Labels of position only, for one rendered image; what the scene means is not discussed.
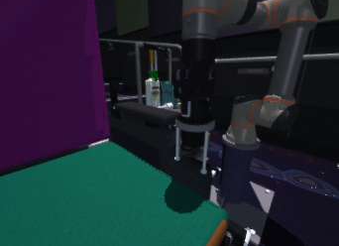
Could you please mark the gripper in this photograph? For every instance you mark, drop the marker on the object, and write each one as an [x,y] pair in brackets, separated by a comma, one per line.
[197,83]

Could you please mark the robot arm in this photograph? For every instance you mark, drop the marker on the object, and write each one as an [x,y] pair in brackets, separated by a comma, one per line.
[290,57]

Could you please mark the teal caddy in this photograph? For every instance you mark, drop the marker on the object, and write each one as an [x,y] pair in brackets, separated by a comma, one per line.
[167,93]

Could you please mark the grey cup cradle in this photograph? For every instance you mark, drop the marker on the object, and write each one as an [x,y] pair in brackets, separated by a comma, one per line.
[195,127]

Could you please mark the black armrest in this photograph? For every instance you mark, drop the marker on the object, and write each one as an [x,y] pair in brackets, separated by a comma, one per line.
[148,111]

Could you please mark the dark recliner side body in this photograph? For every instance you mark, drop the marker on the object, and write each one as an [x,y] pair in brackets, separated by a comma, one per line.
[148,143]

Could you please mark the purple recliner backrest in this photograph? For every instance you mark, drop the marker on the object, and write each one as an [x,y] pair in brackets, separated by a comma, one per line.
[49,73]

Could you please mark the orange footrest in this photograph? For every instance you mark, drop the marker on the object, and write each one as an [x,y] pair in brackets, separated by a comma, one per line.
[218,233]

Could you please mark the green recliner seat cushion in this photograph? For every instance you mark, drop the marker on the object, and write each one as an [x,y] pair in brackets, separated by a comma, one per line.
[99,199]

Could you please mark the white spray bottle green top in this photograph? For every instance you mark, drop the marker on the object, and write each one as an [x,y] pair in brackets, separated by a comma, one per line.
[152,91]

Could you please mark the orange pole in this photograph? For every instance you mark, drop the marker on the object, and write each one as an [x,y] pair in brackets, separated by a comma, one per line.
[151,60]

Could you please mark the grey metal railing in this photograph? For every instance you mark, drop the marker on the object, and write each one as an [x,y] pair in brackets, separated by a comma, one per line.
[138,70]
[251,59]

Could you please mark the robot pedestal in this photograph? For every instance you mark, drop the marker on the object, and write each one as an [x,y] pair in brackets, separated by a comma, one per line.
[236,172]

